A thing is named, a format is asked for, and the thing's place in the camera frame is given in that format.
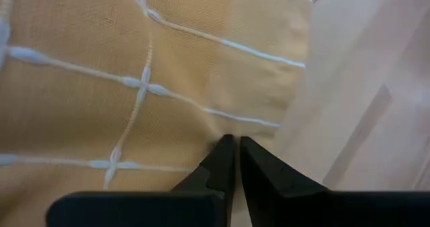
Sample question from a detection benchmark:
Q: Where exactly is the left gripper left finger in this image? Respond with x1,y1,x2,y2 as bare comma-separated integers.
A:
171,134,237,227

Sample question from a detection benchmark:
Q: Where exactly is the yellow checked towel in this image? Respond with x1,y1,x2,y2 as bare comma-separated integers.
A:
0,0,315,227

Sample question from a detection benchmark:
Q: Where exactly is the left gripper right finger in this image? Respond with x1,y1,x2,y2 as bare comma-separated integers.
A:
239,136,332,227

